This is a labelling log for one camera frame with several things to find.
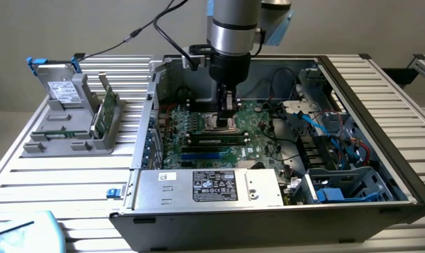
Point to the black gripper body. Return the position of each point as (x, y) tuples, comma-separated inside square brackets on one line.
[(229, 68)]

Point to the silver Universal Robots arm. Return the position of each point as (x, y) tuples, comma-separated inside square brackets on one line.
[(232, 23)]

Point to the installed RAM stick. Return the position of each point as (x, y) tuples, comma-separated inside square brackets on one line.
[(217, 139)]

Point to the empty black RAM slot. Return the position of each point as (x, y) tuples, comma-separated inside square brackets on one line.
[(212, 149)]

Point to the green RAM stick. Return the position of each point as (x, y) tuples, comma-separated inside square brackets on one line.
[(58, 135)]

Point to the CPU socket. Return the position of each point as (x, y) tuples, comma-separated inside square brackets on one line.
[(212, 126)]

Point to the green motherboard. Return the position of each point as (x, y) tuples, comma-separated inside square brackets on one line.
[(262, 147)]

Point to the blue expansion slot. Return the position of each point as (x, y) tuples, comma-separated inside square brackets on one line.
[(203, 155)]

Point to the silver chipset heatsink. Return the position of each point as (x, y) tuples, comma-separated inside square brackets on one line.
[(245, 165)]

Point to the silver power supply unit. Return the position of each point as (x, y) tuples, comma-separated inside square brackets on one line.
[(204, 189)]

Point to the green graphics card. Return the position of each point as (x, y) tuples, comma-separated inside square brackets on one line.
[(104, 116)]

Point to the blue case latch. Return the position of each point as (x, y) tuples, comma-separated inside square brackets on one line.
[(113, 193)]

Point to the open grey PC case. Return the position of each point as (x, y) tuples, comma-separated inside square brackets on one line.
[(253, 229)]

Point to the metal drive cage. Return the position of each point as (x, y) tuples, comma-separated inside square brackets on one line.
[(352, 184)]

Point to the grey parts rack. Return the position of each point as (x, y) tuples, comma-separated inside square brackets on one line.
[(68, 147)]

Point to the hard disk in blue carrier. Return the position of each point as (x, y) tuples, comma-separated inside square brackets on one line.
[(62, 87)]

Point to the blue plastic object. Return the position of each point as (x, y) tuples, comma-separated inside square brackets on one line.
[(25, 234)]

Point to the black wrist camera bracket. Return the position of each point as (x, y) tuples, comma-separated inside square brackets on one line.
[(199, 54)]

